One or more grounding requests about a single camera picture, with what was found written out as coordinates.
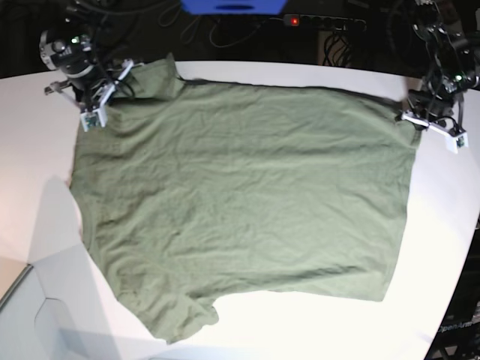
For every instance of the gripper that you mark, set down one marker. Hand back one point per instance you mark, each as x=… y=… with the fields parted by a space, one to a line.
x=437 y=110
x=88 y=93

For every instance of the green t-shirt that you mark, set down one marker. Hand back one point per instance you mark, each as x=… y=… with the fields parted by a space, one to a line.
x=197 y=190

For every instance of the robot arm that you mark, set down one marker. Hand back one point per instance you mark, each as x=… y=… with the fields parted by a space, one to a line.
x=74 y=46
x=428 y=38

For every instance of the blue box at top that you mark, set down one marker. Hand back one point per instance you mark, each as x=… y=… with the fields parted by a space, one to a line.
x=234 y=7

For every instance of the black power strip red light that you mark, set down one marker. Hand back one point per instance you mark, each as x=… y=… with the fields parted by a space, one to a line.
x=324 y=23

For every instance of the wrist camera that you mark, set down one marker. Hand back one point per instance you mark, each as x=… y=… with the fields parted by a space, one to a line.
x=95 y=118
x=457 y=142

